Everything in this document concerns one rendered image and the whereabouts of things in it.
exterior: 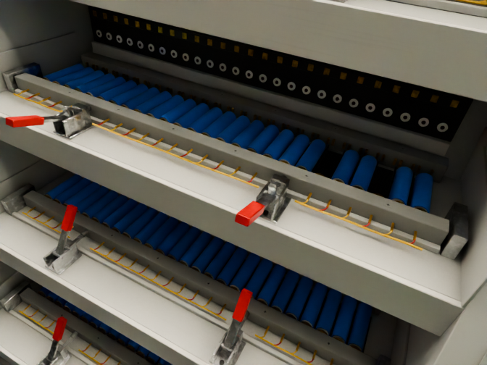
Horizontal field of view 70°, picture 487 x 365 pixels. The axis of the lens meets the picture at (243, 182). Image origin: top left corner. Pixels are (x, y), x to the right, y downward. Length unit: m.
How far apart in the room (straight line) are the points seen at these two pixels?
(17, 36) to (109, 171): 0.27
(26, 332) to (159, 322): 0.32
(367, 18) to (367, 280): 0.22
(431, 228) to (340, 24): 0.19
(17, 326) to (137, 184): 0.42
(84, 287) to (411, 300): 0.40
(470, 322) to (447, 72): 0.20
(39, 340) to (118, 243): 0.26
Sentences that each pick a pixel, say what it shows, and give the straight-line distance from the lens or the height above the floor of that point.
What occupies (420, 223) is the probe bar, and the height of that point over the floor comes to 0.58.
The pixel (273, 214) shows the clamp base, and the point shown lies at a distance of 0.33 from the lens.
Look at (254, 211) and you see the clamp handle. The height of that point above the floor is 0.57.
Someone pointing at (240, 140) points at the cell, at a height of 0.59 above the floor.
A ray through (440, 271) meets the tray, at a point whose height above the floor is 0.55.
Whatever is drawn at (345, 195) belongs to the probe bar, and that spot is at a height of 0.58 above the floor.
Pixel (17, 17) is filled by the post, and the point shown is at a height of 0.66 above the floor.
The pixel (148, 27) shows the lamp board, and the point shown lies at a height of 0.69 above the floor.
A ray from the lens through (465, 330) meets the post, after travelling 0.35.
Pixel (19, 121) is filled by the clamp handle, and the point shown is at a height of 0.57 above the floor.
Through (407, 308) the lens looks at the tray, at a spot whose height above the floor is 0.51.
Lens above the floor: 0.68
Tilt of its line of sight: 19 degrees down
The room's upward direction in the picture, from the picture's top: 15 degrees clockwise
